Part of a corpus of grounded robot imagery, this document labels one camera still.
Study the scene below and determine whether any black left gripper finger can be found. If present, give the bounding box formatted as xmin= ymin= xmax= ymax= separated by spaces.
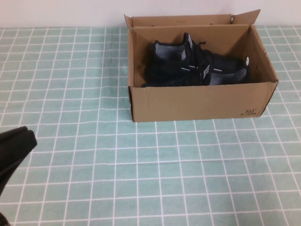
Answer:
xmin=0 ymin=126 xmax=28 ymax=165
xmin=0 ymin=131 xmax=38 ymax=196

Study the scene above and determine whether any black knit sneaker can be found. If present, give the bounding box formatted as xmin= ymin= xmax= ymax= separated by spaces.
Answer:
xmin=144 ymin=32 xmax=247 ymax=77
xmin=142 ymin=63 xmax=250 ymax=88

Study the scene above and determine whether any brown cardboard shoe box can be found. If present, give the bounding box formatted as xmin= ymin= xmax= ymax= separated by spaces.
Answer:
xmin=124 ymin=9 xmax=279 ymax=123

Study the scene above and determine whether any green white checked tablecloth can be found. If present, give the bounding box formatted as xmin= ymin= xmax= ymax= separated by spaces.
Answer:
xmin=0 ymin=25 xmax=301 ymax=226

